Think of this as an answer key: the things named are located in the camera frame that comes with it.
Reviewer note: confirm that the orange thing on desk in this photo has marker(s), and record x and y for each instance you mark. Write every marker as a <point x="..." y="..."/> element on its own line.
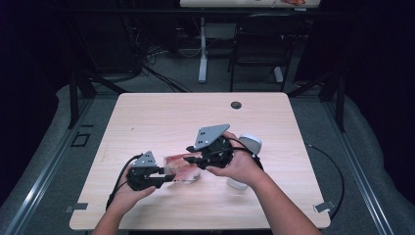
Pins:
<point x="293" y="2"/>

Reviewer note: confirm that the black metal stand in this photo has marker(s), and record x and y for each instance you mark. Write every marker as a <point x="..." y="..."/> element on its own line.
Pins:
<point x="340" y="104"/>
<point x="73" y="98"/>

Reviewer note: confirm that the person's left hand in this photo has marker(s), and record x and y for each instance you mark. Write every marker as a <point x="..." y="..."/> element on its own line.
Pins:
<point x="129" y="199"/>

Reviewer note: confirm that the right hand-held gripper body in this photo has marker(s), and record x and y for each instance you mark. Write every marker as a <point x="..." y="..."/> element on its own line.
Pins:
<point x="217" y="153"/>

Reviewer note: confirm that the aluminium floor rail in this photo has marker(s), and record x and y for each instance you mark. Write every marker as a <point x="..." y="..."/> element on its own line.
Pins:
<point x="40" y="182"/>
<point x="362" y="182"/>

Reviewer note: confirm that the wooden desk with white legs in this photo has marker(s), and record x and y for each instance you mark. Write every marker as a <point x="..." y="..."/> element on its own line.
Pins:
<point x="203" y="58"/>

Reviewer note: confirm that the black folding chair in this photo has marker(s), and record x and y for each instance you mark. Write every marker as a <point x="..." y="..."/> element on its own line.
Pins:
<point x="270" y="24"/>

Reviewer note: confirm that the person's right hand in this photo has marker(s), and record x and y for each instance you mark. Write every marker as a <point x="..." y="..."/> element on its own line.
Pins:
<point x="243" y="169"/>

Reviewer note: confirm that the grey table bracket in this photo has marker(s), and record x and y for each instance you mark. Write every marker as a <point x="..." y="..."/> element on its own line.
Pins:
<point x="324" y="206"/>
<point x="76" y="206"/>

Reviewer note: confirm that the dark curtain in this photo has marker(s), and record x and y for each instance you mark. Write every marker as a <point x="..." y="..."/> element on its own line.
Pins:
<point x="385" y="65"/>
<point x="26" y="65"/>

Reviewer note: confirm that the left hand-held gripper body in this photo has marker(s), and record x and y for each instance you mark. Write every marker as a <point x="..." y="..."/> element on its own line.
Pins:
<point x="140" y="178"/>

